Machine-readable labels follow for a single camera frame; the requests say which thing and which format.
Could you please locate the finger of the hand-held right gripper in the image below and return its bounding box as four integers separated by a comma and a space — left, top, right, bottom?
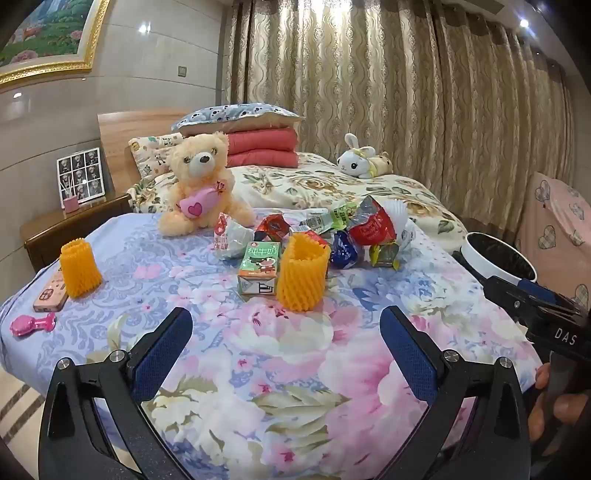
516, 278, 583, 317
483, 275, 555, 333

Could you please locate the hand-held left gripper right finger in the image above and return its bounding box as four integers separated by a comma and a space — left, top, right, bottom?
379, 305, 532, 480

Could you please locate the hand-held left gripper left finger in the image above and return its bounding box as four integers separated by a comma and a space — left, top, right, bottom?
38, 307, 195, 480

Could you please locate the white bin with black bag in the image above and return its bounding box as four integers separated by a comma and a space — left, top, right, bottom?
455, 232, 539, 284

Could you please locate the yellow green candy wrapper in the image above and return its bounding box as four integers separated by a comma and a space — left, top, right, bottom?
368, 242, 402, 269

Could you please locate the orange foam net sleeve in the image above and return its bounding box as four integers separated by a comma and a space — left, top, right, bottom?
276, 232, 331, 311
59, 237, 103, 298

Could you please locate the blue clear plastic pouch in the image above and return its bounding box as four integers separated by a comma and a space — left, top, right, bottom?
330, 229, 363, 269

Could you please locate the red silver snack bag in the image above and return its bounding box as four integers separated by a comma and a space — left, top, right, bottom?
348, 196, 398, 247

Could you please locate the green orange milk carton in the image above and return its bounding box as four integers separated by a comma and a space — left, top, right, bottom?
238, 240, 283, 296

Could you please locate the white wrapper with red print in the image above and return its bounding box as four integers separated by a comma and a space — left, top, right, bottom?
212, 212, 256, 261

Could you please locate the white paper cupcake liner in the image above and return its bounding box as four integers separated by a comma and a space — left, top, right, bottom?
383, 200, 413, 232

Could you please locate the green snack packet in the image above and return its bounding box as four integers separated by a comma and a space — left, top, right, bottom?
298, 202, 361, 235

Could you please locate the red snack wrapper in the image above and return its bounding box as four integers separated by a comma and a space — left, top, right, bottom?
255, 213, 291, 241

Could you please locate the person's right hand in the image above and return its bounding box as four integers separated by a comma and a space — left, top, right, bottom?
527, 363, 591, 444

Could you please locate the pink heart print cloth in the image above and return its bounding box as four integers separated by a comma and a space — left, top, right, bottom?
515, 171, 591, 324

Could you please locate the blue pink floral blanket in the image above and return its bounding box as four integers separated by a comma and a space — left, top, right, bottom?
0, 208, 550, 480

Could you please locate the phone in pink case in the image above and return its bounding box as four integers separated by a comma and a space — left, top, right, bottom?
33, 270, 70, 313

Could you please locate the pink plastic toy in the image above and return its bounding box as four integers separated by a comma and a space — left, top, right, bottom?
10, 312, 57, 339

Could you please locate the wooden nightstand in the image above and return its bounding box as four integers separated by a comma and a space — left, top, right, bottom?
19, 193, 134, 273

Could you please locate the pink reed diffuser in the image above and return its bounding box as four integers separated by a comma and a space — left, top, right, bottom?
58, 180, 80, 213

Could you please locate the small brown bear plush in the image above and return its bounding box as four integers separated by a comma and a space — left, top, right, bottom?
369, 152, 396, 177

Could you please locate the white rabbit plush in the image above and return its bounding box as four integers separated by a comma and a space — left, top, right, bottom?
336, 133, 377, 180

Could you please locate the cream teddy bear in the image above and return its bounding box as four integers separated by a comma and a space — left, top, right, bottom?
158, 131, 254, 237

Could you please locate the beige floral quilt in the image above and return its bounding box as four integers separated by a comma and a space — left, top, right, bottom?
129, 152, 469, 254

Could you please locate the cartoon print pillow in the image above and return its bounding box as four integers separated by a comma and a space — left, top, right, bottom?
128, 132, 185, 178

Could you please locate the wooden headboard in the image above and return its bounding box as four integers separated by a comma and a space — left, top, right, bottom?
98, 110, 195, 185

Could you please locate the folded red quilt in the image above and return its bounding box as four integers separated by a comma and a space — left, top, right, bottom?
225, 128, 300, 169

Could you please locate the panda print pillow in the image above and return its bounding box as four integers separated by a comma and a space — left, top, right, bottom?
172, 104, 305, 137

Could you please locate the beige patterned curtain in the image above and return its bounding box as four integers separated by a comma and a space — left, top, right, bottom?
224, 0, 578, 232

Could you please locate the gold framed landscape painting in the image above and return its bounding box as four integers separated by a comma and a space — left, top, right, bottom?
0, 0, 112, 88

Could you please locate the photo collage frame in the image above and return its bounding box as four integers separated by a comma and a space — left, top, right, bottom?
56, 148, 108, 204

